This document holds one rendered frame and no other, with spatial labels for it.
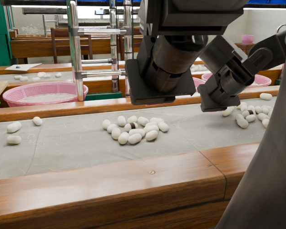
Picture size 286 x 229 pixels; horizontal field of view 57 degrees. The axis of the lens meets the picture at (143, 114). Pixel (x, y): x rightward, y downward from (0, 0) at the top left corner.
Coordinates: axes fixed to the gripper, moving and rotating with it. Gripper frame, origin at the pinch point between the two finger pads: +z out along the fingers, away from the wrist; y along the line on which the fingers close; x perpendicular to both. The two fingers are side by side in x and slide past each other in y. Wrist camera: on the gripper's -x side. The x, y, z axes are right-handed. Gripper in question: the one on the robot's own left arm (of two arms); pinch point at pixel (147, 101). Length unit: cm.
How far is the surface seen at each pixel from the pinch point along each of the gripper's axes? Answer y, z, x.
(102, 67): -5, 79, -55
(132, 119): -1.1, 18.8, -3.2
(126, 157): 4.1, 7.7, 8.4
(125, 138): 2.9, 10.9, 3.5
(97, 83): 2, 52, -32
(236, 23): -404, 419, -366
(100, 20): -63, 388, -348
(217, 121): -23.1, 16.7, 0.6
